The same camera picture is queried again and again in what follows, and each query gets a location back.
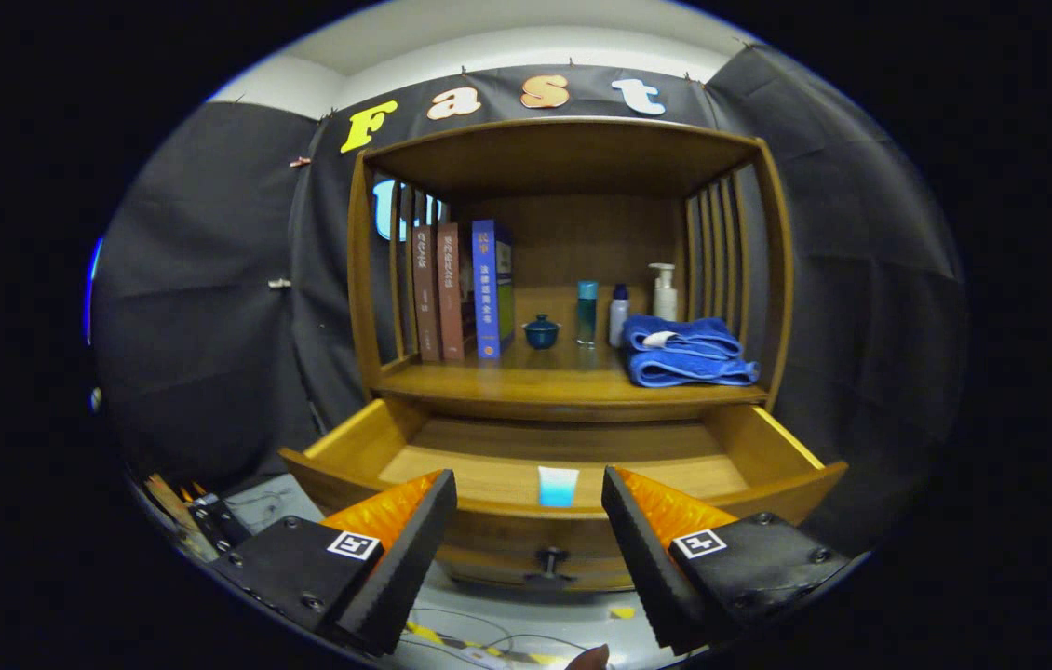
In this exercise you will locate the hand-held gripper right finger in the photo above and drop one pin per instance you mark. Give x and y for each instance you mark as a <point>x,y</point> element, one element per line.
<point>647,558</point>

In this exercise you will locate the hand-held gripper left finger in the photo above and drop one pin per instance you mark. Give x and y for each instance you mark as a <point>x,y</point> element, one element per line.
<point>410,549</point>

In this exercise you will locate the blue cosmetic tube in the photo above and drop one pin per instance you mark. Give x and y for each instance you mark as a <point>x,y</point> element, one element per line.
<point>558,489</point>

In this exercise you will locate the wooden drawer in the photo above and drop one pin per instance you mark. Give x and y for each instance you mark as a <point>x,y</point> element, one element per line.
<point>526,535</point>

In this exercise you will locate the wooden countertop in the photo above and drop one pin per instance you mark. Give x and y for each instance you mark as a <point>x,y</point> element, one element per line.
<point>545,374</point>

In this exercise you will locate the wooden cabinet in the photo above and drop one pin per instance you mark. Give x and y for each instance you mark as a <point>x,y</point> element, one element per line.
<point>582,158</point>

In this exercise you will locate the dark equipment pile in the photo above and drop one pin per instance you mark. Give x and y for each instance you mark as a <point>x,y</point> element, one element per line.
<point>219,521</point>

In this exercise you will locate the blue folded towel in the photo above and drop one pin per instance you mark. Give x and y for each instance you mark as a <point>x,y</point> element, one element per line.
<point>689,365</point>

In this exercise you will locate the white bottle with navy cap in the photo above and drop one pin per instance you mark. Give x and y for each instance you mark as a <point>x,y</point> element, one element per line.
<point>618,321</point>

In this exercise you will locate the blue lidded tea bowl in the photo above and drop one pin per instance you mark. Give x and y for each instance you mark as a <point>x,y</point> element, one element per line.
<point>542,333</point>

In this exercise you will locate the clear bottle with teal cap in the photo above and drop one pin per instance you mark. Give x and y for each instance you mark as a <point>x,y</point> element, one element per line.
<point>587,316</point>

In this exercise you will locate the dark brown book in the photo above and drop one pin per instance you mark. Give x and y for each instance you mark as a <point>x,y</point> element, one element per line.
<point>425,293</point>

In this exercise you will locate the reddish brown book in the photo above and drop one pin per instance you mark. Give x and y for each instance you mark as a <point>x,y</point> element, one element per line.
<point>450,293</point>

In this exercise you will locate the white pump bottle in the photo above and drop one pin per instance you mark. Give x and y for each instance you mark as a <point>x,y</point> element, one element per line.
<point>665,300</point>

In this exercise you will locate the blue book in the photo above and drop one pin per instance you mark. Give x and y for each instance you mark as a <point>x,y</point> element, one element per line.
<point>486,288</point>

